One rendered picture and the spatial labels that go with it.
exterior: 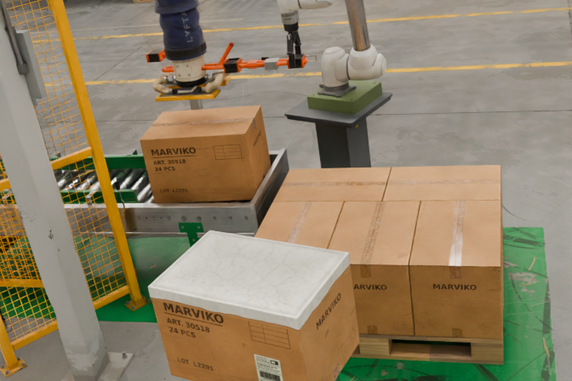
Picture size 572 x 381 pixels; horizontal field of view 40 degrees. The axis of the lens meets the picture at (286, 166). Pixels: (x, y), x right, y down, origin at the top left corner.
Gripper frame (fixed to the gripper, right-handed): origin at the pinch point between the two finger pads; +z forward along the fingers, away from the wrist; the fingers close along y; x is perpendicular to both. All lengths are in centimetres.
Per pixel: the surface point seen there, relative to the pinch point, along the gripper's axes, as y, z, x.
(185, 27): 10, -24, -53
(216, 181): 21, 60, -48
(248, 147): 19, 40, -27
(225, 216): 35, 73, -41
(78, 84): 45, -9, -101
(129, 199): 24, 68, -101
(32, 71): 94, -33, -90
